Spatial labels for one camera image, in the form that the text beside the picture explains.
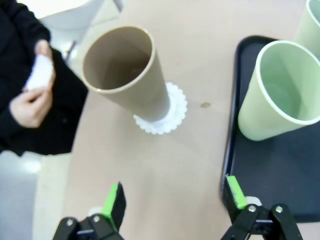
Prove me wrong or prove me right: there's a white scalloped paper coaster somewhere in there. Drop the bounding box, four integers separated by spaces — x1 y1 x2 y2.
133 81 188 136

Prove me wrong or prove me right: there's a brown plastic cup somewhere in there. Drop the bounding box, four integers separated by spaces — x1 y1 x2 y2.
82 26 172 123

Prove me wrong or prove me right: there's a light green plastic cup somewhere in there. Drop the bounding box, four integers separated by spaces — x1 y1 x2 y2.
294 0 320 58
237 40 320 142

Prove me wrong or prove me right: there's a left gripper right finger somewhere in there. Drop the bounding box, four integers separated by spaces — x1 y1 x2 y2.
219 174 301 240

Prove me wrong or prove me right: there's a dark plastic serving tray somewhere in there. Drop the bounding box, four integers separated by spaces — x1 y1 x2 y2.
219 34 320 223

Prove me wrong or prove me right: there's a person's left hand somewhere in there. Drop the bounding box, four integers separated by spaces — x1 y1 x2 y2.
34 39 54 62

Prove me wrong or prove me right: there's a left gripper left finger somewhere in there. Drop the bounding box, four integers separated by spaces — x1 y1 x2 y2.
55 181 128 240

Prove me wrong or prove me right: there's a person torso in black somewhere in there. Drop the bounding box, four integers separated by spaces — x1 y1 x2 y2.
48 47 90 157

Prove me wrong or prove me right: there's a stack of white paper coasters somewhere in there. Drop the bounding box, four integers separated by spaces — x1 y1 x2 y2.
24 54 56 91

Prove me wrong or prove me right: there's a person's left forearm black sleeve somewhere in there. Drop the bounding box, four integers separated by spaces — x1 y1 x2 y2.
0 0 52 83

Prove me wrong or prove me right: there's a person's right forearm black sleeve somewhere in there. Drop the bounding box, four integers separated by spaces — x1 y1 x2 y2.
0 99 26 156

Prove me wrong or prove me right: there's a white chair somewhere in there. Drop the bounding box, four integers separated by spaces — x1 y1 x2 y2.
38 0 125 61

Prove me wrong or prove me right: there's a person's right hand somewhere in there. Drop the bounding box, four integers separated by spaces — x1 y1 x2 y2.
9 81 55 129

